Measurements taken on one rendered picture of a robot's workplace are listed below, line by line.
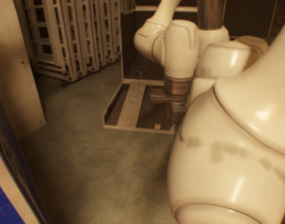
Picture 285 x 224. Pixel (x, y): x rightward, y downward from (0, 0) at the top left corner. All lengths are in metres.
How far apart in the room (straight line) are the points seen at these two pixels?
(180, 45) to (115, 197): 1.07
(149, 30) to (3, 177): 0.55
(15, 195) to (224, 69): 0.46
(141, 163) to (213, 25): 1.09
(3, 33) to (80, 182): 1.26
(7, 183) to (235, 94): 0.42
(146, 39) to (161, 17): 0.09
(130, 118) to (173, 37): 1.48
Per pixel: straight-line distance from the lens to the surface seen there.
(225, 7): 6.04
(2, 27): 1.82
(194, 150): 0.16
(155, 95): 0.61
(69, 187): 1.48
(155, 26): 0.67
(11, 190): 0.48
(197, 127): 0.17
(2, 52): 1.82
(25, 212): 0.54
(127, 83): 2.50
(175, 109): 0.61
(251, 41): 0.77
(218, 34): 0.85
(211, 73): 0.29
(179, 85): 0.59
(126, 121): 1.93
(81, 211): 1.35
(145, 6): 3.28
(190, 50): 0.56
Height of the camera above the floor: 1.12
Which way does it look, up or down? 32 degrees down
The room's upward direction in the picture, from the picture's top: straight up
